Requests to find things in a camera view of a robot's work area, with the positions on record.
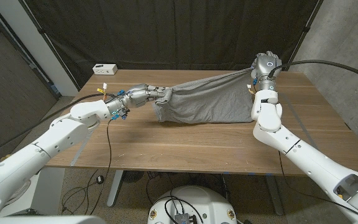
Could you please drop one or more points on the grey table leg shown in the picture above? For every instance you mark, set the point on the grey table leg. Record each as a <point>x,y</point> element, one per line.
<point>274,196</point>

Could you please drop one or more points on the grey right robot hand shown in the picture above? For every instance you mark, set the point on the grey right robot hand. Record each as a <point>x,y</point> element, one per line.
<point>266,67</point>

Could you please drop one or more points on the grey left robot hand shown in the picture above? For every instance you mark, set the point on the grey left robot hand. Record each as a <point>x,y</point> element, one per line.
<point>135,96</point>

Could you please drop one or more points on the black round grille object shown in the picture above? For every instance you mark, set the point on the black round grille object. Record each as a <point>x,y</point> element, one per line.
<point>132,176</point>

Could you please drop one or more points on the black backdrop stand pole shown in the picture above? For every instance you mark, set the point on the black backdrop stand pole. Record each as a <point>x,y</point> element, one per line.
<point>42,32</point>
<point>306,29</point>

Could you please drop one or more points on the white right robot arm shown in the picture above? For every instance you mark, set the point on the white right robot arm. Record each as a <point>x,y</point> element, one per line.
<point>306,158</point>

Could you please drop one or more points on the white table leg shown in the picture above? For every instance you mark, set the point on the white table leg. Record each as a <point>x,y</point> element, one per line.
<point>115,186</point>

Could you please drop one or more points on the white power strip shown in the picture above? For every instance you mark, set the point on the white power strip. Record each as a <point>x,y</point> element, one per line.
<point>105,69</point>

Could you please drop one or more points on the black floor plug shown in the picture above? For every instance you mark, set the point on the black floor plug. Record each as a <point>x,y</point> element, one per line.
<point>100,179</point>

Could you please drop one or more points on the white robot chest cover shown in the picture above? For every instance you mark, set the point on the white robot chest cover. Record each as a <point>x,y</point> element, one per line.
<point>42,220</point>

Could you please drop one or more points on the grey electronics box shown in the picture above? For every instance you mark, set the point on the grey electronics box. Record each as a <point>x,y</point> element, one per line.
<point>183,218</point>

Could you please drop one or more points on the grey shorts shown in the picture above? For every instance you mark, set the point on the grey shorts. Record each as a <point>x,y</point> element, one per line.
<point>210,99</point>

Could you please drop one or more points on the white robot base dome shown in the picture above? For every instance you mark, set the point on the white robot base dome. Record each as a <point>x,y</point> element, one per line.
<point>197,202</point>

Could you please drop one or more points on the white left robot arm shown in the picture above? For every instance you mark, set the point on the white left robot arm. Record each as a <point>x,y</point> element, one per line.
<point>42,149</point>

